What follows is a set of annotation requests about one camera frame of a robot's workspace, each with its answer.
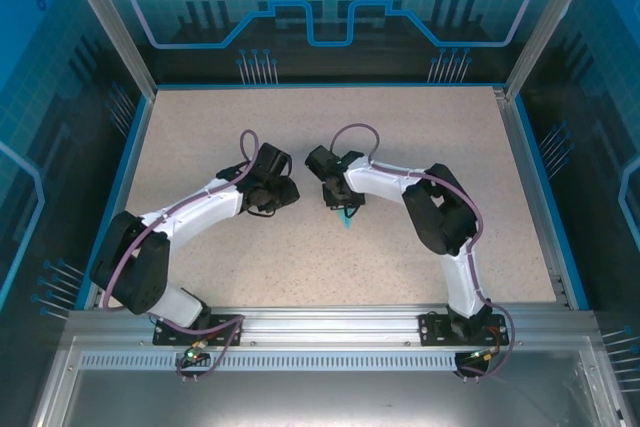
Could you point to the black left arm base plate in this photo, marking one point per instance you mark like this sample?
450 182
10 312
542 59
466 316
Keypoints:
227 328

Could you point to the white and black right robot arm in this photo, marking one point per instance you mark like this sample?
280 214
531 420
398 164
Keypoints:
380 179

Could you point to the aluminium frame post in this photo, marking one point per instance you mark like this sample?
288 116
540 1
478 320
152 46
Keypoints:
115 32
542 22

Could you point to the aluminium side rail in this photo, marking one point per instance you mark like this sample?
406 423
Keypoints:
523 157

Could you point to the grey metal sheet panel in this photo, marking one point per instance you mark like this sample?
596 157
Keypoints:
320 397

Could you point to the blue table edge trim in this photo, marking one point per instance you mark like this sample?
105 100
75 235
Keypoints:
537 157
120 187

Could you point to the aluminium frame rail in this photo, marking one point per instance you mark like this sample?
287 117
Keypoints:
330 327

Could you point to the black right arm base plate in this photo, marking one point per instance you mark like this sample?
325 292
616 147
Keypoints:
432 329

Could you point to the teal paper sheet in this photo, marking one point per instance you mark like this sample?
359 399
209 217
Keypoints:
346 221

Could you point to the small connector with green light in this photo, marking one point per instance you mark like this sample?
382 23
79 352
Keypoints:
195 349
485 354

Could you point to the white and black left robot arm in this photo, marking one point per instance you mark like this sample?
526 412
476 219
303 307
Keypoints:
210 204

